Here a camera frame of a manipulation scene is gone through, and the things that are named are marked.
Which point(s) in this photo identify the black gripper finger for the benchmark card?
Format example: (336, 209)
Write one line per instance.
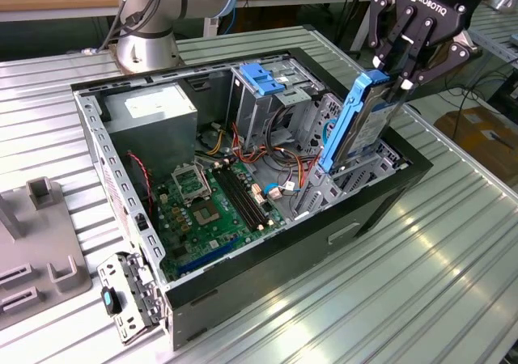
(421, 40)
(376, 24)

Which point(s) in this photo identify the hard disk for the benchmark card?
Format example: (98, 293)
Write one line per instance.
(364, 125)

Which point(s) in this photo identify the grey disk bay cage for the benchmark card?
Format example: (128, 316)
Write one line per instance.
(323, 200)

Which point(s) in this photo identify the brown cardboard box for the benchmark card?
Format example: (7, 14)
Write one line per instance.
(473, 145)

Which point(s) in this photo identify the blue drive bay latch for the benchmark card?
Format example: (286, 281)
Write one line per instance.
(253, 74)

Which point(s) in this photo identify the grey optical drive cage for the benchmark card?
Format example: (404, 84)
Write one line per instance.
(251, 113)

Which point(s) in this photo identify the RAM slot white clips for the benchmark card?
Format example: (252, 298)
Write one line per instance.
(240, 198)
(250, 198)

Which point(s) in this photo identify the RAM slot black clips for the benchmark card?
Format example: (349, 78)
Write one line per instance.
(235, 198)
(245, 198)

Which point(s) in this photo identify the thin metal locking lever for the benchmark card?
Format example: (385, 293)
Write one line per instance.
(204, 178)

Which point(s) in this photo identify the grey power supply unit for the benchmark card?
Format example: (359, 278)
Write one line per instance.
(162, 137)

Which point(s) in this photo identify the CPU socket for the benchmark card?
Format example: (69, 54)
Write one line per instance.
(206, 213)

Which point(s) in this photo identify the black PC case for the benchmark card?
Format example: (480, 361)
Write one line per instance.
(283, 267)

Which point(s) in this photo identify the green motherboard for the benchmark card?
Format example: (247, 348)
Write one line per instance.
(218, 234)

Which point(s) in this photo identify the blue expansion slot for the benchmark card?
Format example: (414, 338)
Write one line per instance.
(208, 255)

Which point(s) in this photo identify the black latch blue button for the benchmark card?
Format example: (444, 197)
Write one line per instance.
(110, 301)

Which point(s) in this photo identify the grey parts rack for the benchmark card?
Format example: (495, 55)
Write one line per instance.
(40, 238)

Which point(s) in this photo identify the grey hinged slot bracket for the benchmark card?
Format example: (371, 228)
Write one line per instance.
(133, 295)

